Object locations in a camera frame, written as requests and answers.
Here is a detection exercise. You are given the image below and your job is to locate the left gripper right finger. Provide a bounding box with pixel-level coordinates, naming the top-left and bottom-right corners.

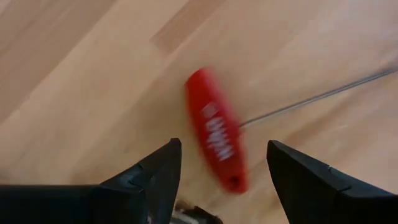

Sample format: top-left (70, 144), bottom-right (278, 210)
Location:
top-left (266, 139), bottom-right (398, 224)

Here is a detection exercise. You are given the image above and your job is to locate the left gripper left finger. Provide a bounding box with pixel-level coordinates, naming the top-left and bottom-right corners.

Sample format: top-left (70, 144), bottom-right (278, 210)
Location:
top-left (99, 138), bottom-right (182, 224)

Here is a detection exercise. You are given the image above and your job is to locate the red T-handle hex key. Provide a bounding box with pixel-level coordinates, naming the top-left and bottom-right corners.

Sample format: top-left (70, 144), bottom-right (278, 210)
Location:
top-left (185, 67), bottom-right (398, 195)

